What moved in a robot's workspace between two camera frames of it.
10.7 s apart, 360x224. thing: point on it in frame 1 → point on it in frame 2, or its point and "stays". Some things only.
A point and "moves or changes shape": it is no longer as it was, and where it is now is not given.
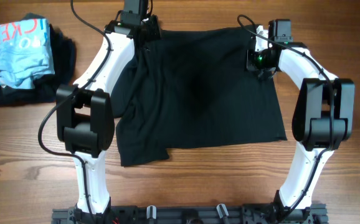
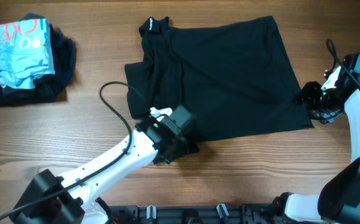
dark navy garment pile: [46, 88] stays
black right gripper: [253, 62] → [306, 97]
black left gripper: [154, 23] → [183, 145]
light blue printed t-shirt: [19, 52] stays
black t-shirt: [191, 88] moves or changes shape
